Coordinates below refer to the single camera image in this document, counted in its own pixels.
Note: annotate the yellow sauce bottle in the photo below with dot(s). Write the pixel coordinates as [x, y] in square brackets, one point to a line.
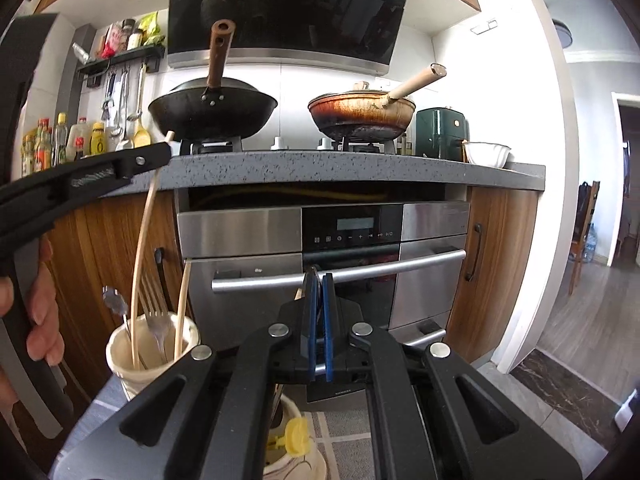
[98, 142]

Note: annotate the wooden chair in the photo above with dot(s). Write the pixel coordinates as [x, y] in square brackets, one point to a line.
[587, 197]

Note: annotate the brown frying pan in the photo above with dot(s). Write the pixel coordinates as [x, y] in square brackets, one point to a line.
[371, 116]

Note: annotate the person's left hand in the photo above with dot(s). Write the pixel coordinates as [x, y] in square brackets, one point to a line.
[45, 341]

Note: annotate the cream ceramic utensil holder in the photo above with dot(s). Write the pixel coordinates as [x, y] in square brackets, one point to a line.
[119, 360]

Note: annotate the yellow plastic spoon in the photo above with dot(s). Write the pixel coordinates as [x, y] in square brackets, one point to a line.
[296, 439]

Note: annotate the stainless steel oven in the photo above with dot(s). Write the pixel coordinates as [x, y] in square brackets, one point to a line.
[399, 261]

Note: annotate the steel spoon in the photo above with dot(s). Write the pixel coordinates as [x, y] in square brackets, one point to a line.
[114, 300]

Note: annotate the grey plaid tablecloth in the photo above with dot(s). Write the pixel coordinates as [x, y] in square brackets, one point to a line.
[341, 433]

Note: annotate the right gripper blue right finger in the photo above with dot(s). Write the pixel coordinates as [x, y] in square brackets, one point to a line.
[355, 351]

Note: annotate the white bowl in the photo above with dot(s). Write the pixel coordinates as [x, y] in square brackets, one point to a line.
[492, 155]

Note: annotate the grey kitchen countertop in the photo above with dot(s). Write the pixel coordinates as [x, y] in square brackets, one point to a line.
[256, 167]

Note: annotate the wooden cabinet door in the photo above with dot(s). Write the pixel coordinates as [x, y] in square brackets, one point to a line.
[500, 234]

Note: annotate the silver fork in holder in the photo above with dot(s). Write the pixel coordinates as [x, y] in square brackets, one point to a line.
[159, 324]

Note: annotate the left wooden cabinet front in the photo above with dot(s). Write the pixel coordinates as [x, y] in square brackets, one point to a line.
[93, 247]

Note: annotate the black wok wooden handle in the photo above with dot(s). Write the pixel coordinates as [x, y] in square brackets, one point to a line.
[214, 108]

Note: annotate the yellow spatula hanging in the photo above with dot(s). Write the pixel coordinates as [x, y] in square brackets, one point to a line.
[141, 135]

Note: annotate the gold fork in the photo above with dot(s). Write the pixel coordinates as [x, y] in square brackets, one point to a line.
[149, 298]

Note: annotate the black wall shelf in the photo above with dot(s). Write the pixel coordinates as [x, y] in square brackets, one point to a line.
[150, 56]

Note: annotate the black range hood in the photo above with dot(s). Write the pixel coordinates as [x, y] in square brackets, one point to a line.
[356, 35]

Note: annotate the oil bottle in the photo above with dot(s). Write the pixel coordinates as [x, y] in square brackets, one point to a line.
[60, 140]

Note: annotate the green air fryer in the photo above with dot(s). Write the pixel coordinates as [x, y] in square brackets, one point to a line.
[440, 132]

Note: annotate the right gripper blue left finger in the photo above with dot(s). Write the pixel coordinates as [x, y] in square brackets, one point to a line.
[283, 353]

